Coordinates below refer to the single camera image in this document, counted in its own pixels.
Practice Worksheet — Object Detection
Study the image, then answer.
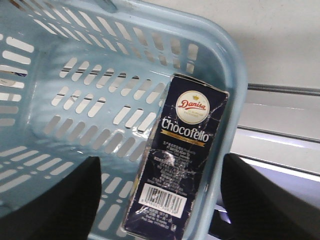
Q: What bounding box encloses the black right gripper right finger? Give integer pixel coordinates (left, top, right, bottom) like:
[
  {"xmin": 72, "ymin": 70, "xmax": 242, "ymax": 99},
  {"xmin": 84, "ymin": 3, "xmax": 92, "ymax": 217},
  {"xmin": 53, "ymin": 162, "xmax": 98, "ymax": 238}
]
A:
[{"xmin": 211, "ymin": 153, "xmax": 320, "ymax": 240}]

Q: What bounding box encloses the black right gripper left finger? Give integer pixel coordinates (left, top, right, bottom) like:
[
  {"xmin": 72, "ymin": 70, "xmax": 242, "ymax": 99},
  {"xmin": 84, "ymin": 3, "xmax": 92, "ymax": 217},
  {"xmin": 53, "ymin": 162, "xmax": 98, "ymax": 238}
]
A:
[{"xmin": 0, "ymin": 156, "xmax": 102, "ymax": 240}]

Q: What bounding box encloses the dark blue Chocofello cookie box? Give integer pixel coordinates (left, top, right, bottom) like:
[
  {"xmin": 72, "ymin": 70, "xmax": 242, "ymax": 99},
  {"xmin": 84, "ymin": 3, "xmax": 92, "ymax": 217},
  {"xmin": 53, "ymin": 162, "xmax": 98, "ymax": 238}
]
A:
[{"xmin": 122, "ymin": 74, "xmax": 229, "ymax": 240}]

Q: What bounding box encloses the light blue plastic basket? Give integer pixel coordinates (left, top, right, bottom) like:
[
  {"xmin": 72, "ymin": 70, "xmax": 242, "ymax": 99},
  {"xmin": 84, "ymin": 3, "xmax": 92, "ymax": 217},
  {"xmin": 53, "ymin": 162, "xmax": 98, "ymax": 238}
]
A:
[{"xmin": 0, "ymin": 0, "xmax": 248, "ymax": 240}]

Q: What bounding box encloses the white supermarket shelving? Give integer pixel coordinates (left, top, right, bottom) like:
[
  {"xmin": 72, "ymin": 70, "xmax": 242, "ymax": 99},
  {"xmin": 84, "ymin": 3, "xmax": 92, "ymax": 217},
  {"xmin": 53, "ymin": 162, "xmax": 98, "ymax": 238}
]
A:
[{"xmin": 153, "ymin": 0, "xmax": 320, "ymax": 206}]

